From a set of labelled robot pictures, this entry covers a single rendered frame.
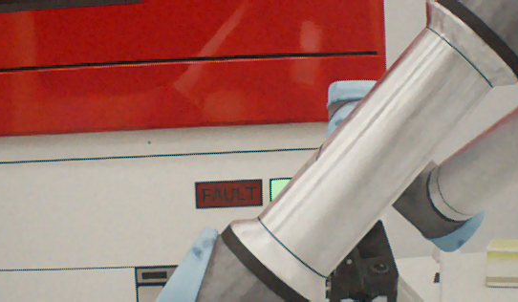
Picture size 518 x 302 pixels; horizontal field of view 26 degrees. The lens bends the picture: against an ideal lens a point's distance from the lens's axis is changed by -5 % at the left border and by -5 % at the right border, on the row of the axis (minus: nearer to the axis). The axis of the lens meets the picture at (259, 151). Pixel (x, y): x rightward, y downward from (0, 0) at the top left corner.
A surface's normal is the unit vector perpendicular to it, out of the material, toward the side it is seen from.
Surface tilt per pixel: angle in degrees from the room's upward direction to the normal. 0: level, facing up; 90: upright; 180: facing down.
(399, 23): 90
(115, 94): 90
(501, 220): 90
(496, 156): 103
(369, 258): 30
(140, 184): 90
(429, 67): 68
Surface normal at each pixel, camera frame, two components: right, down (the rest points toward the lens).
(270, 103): 0.11, 0.13
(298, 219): -0.32, -0.18
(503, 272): -0.34, 0.14
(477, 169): -0.84, 0.31
